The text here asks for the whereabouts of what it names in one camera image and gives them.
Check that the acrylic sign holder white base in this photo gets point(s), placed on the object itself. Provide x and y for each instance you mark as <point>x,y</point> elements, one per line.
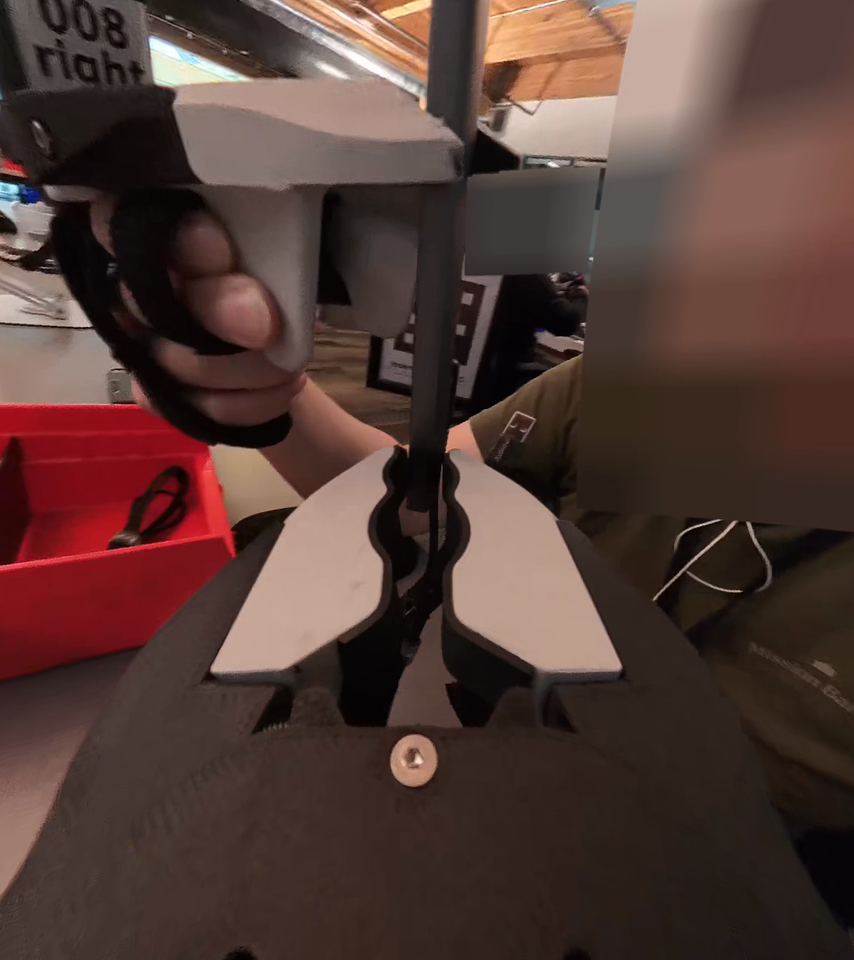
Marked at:
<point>37,311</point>

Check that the red plastic bin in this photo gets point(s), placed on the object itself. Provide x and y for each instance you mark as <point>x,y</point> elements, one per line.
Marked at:
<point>82,600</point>

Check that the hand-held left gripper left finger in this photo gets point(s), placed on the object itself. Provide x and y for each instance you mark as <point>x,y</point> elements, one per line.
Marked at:
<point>307,570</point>

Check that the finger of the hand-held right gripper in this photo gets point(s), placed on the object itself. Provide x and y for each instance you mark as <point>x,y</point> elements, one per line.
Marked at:
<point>322,135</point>

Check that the person's right hand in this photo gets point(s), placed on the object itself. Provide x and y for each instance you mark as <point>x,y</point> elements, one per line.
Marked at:
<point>239,307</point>

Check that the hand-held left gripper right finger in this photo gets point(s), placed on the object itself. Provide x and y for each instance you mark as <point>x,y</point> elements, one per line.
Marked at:
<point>532,570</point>

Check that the person in olive shirt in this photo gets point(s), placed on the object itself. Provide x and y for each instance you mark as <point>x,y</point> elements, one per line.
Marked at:
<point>734,637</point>

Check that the black framed marker sign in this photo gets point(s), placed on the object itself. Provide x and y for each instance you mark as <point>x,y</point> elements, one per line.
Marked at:
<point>479,352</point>

